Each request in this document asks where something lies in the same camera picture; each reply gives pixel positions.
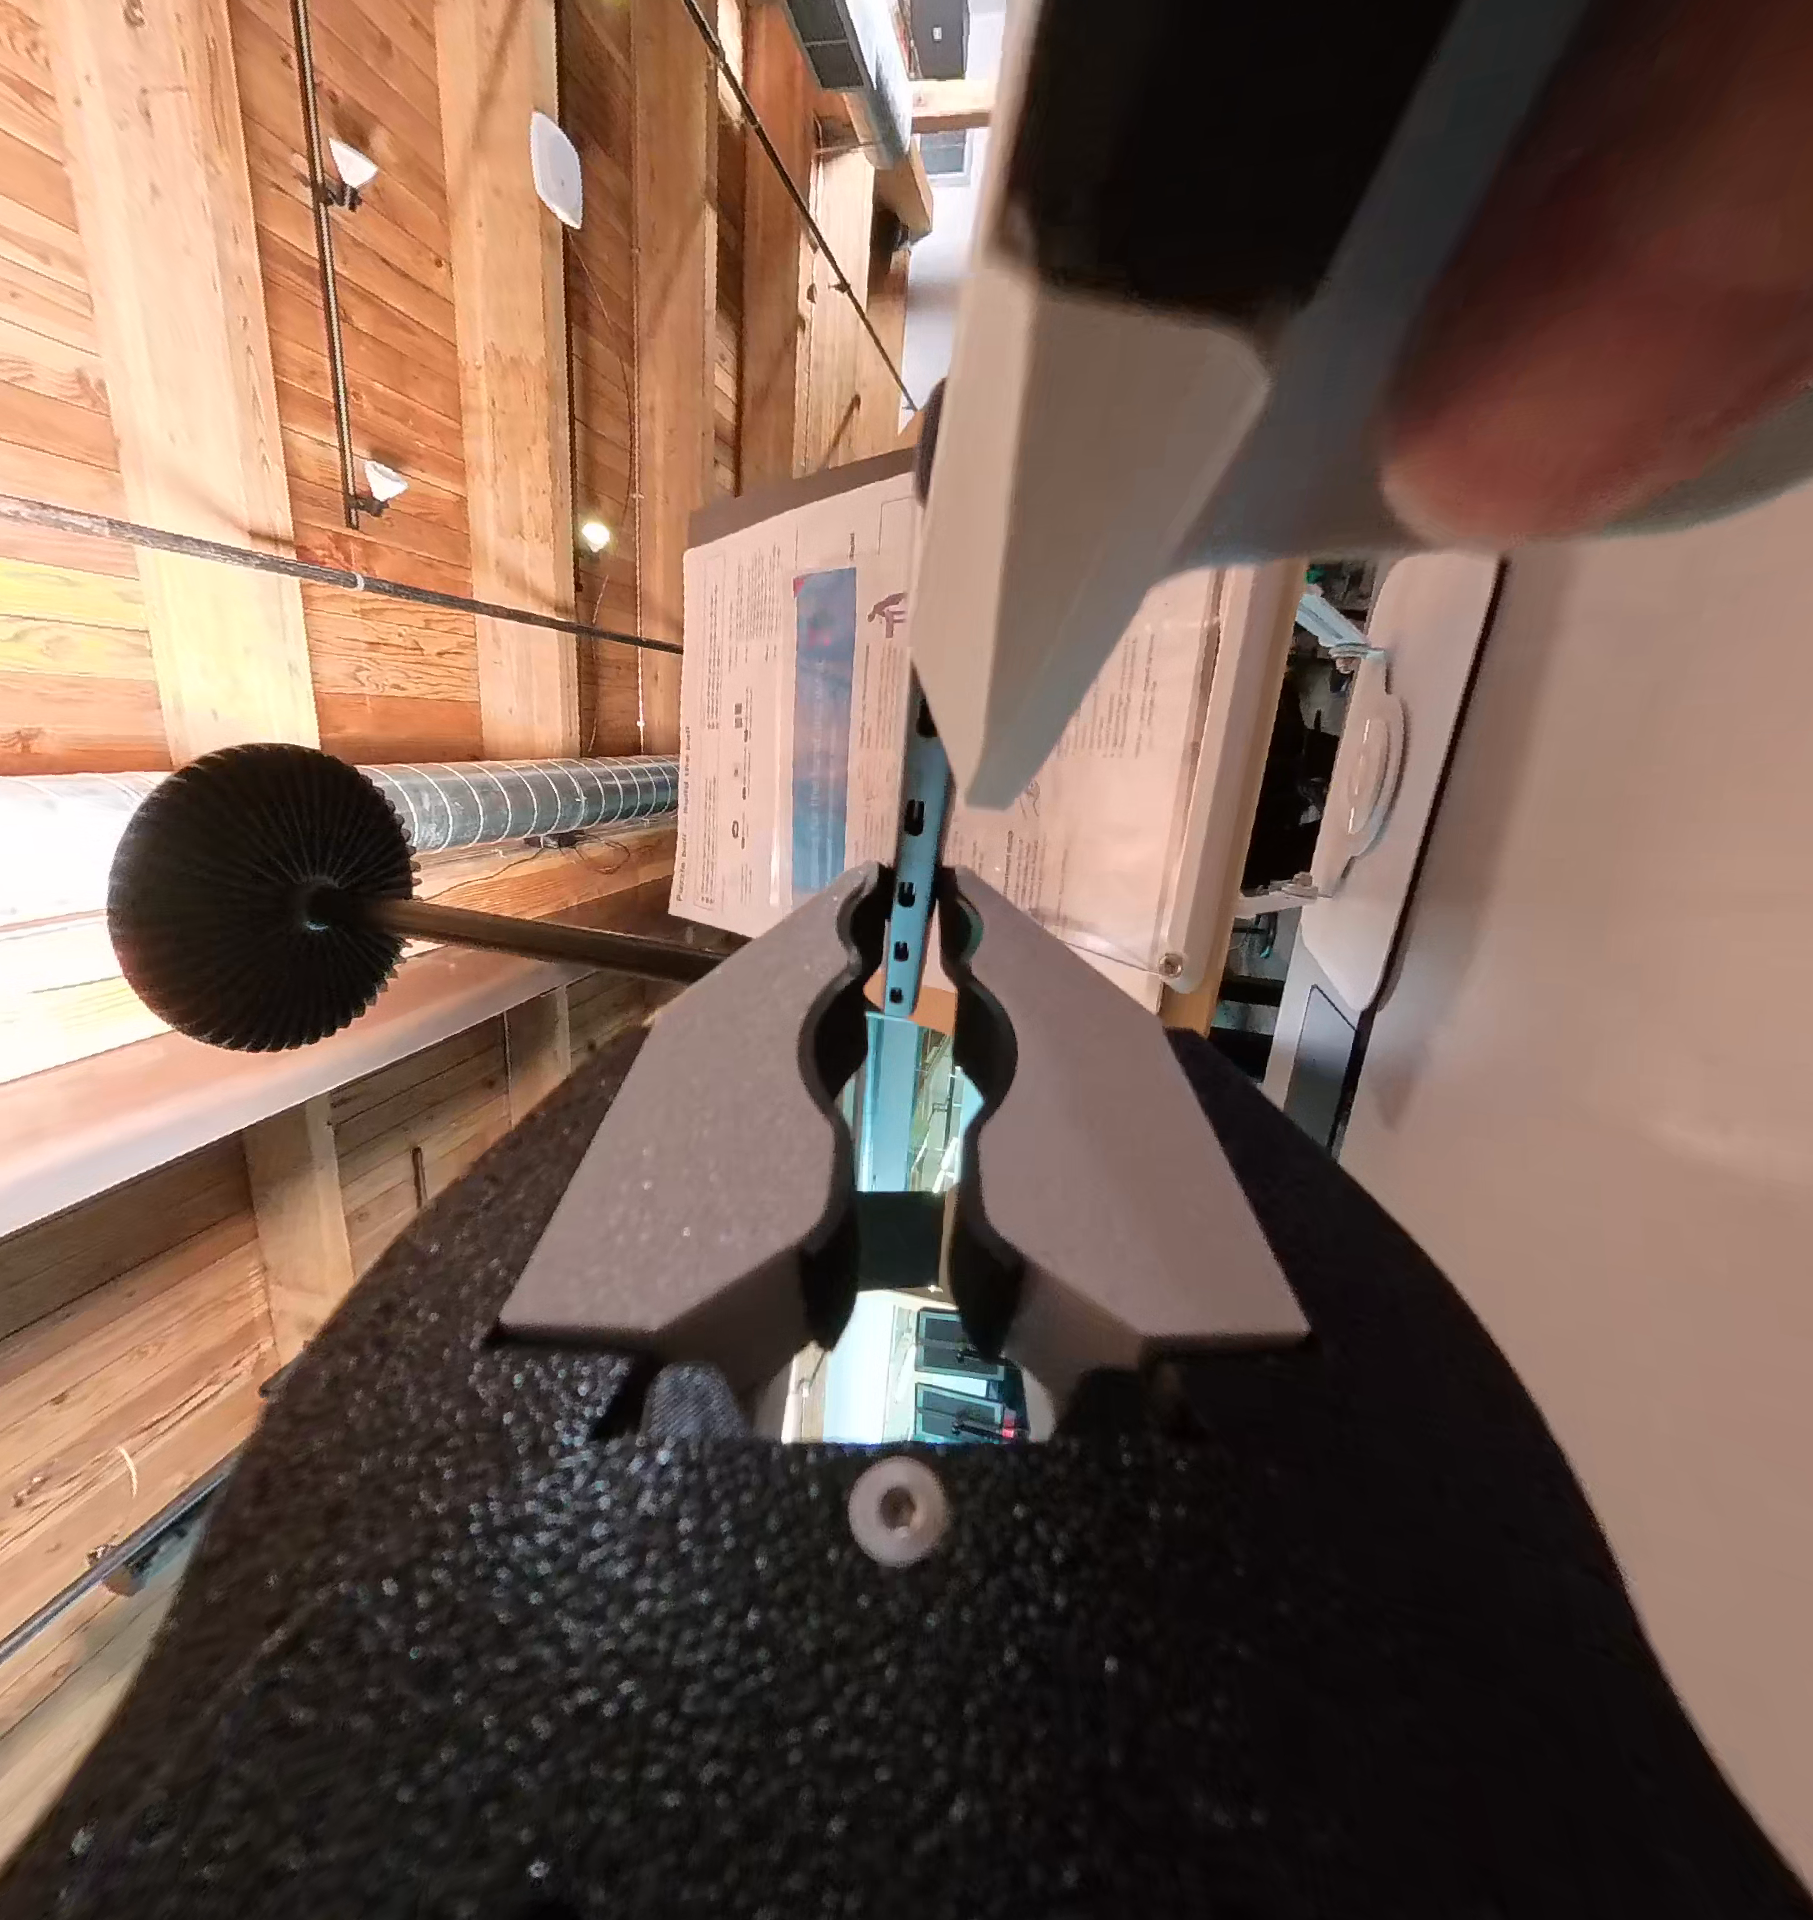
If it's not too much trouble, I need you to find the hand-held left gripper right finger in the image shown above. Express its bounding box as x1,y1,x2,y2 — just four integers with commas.
944,868,1315,1414

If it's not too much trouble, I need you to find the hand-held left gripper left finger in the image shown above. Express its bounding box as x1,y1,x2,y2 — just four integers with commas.
498,869,872,1412

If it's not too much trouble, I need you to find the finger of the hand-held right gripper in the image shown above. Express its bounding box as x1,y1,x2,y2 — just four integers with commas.
906,0,1590,812

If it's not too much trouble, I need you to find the teal slotted bar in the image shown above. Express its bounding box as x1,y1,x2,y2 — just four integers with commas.
853,698,998,1194

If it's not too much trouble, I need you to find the white desk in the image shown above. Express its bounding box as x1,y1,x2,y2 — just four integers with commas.
1333,397,1813,1920

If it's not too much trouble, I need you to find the person's right hand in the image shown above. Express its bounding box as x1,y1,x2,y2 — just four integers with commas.
1378,0,1813,546

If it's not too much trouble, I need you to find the acrylic sign with papers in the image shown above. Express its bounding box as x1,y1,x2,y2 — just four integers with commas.
672,457,1306,1014

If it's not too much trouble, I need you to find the black tension rod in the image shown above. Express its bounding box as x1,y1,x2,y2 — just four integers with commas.
680,0,919,414
0,481,686,659

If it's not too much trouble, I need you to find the grey panel with round disc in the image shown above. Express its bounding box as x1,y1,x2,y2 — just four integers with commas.
1304,551,1506,1150

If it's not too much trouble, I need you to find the black pleated pendant lamp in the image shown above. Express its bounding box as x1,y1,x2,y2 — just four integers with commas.
102,741,745,1052

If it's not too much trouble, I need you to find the white round access point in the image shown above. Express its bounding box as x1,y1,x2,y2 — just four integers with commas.
529,108,587,230

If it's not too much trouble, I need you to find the black light track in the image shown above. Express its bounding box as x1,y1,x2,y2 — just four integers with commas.
290,0,366,531

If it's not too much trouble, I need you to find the silver ribbed air duct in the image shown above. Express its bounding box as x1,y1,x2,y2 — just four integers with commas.
0,756,686,945

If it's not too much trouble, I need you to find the grey vent duct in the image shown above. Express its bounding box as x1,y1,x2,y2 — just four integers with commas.
783,0,942,170

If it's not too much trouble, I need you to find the metal ceiling bracket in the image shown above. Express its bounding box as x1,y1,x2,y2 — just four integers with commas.
95,1481,237,1600

